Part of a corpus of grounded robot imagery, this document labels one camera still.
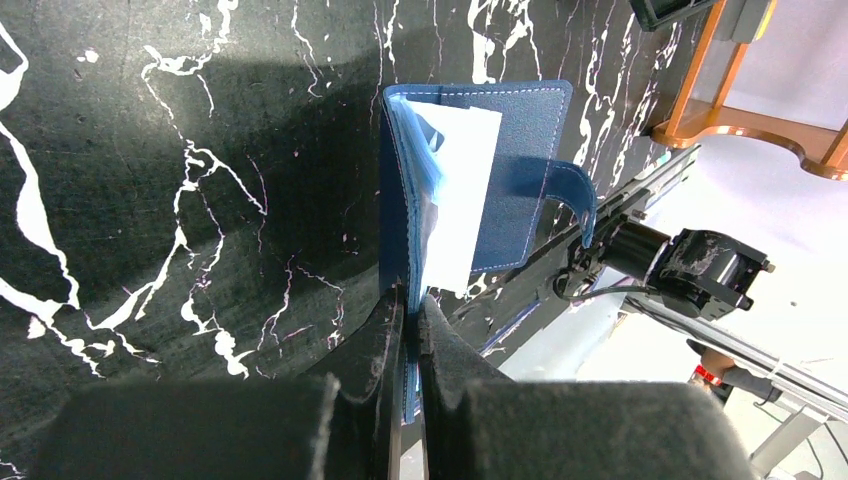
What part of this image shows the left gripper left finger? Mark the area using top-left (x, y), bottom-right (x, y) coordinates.
top-left (32, 284), bottom-right (406, 479)

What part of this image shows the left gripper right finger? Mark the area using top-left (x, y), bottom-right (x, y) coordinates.
top-left (417, 296), bottom-right (755, 479)

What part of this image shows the blue leather card holder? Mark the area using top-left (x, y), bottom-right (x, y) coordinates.
top-left (377, 79), bottom-right (599, 425)

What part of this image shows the orange wooden tiered rack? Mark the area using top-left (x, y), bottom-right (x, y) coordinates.
top-left (650, 1), bottom-right (847, 181)

